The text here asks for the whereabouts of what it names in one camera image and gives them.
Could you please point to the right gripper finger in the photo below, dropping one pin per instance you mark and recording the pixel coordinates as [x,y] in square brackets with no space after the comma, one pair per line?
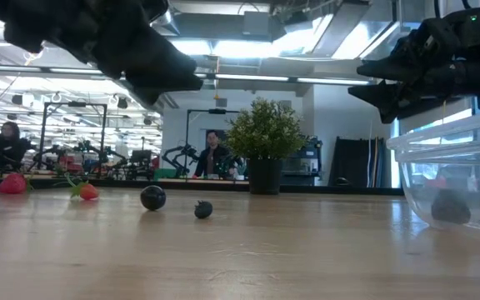
[390,70]
[383,96]

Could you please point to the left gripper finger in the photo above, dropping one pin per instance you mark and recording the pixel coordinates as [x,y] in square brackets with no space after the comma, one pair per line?
[173,73]
[148,95]

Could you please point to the clear plastic tupperware container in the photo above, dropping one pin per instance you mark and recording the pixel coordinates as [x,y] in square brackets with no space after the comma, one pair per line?
[431,146]

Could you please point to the large round dark blueberry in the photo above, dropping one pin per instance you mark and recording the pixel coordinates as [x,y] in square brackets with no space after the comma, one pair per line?
[153,198]

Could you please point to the red strawberry with green leaves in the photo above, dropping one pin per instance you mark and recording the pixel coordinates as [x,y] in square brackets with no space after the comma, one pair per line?
[89,192]

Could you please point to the small blueberry with crown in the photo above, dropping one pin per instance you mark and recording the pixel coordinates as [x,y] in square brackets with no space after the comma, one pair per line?
[203,210]

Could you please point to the large red strawberry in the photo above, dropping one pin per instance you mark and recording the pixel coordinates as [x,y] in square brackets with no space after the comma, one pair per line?
[12,184]

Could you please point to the black background robot arm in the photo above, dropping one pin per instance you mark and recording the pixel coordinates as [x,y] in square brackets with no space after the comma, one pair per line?
[179,155]
[86,146]

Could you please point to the black standing panel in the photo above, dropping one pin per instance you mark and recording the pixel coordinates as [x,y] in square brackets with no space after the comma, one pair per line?
[350,162]

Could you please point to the long ceiling light bar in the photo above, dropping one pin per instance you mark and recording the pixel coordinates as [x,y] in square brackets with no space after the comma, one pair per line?
[248,77]

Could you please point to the green crate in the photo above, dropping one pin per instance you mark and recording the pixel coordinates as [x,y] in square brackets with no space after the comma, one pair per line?
[165,174]

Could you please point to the person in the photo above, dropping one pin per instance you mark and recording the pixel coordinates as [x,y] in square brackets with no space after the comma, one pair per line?
[8,148]
[214,157]

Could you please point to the artificial green potted plant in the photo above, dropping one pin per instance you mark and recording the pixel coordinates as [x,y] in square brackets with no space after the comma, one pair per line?
[265,133]

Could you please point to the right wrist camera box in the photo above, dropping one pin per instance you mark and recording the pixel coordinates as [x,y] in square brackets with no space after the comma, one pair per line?
[436,37]

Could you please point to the black background rig frame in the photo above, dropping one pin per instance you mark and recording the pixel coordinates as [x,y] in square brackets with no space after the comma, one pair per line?
[217,111]
[75,104]

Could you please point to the black frame knob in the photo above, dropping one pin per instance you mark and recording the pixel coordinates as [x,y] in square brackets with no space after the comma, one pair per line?
[342,181]

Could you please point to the black aluminium table frame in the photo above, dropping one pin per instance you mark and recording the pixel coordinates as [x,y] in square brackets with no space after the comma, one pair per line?
[206,188]

